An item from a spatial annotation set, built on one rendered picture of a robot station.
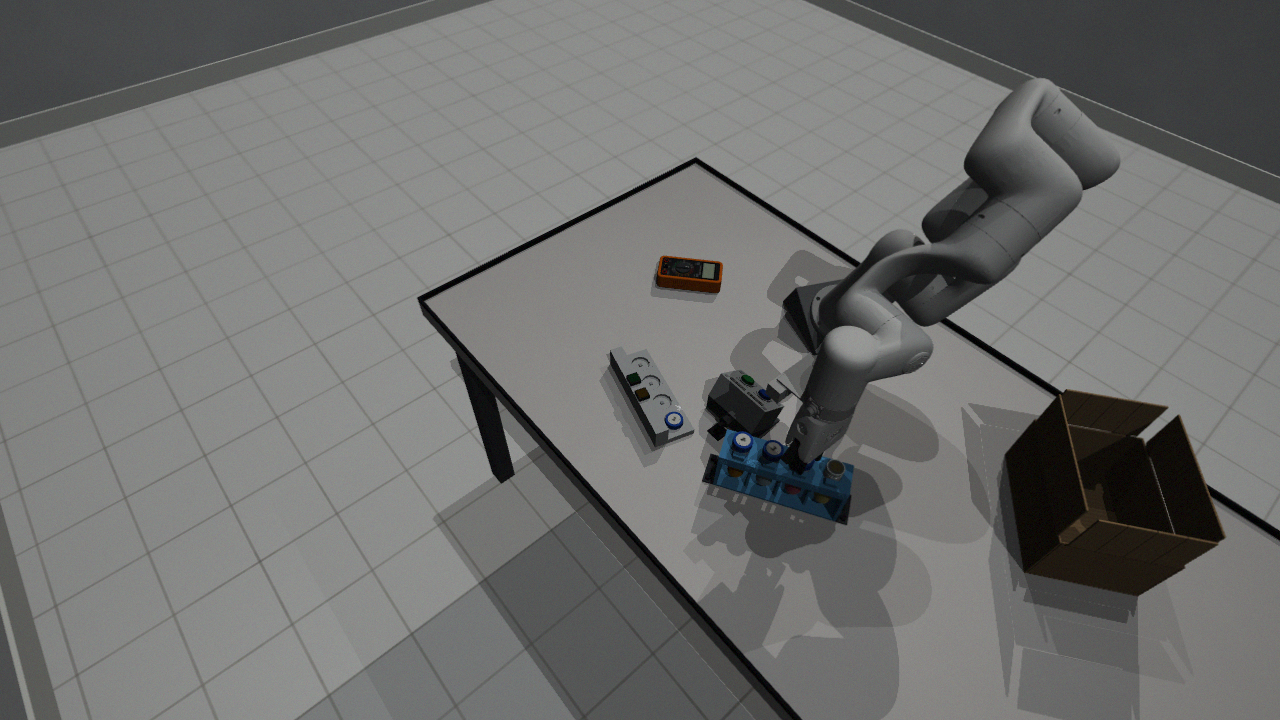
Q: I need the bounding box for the orange digital multimeter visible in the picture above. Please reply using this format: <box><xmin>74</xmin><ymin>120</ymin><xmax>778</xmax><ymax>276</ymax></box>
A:
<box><xmin>657</xmin><ymin>256</ymin><xmax>723</xmax><ymax>293</ymax></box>

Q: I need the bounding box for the black table edge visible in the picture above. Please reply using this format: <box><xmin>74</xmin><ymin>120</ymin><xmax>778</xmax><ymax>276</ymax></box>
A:
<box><xmin>417</xmin><ymin>158</ymin><xmax>1280</xmax><ymax>720</ymax></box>

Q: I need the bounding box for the dark grey button housing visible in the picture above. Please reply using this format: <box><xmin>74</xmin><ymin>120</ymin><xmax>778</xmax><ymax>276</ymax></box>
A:
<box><xmin>707</xmin><ymin>369</ymin><xmax>785</xmax><ymax>441</ymax></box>

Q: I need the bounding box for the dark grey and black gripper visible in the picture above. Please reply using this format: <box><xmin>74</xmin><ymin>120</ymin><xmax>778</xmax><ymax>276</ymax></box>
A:
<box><xmin>781</xmin><ymin>404</ymin><xmax>855</xmax><ymax>475</ymax></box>

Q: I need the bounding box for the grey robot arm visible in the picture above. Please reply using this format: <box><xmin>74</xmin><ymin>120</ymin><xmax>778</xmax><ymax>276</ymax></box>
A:
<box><xmin>765</xmin><ymin>78</ymin><xmax>1120</xmax><ymax>421</ymax></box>

